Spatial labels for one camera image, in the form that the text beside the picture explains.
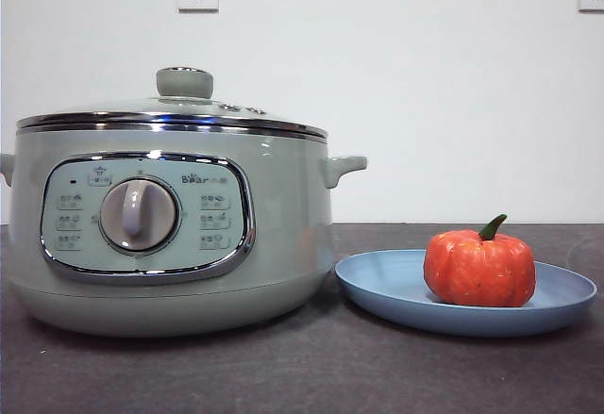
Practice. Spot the glass lid with green knob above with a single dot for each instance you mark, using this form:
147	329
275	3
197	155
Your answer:
184	81

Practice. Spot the orange pumpkin with green stem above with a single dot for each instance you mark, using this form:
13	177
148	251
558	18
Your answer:
476	268

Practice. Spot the pale green electric steamer pot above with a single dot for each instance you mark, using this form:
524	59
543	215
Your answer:
283	225

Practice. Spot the blue plate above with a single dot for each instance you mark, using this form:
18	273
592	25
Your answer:
387	282

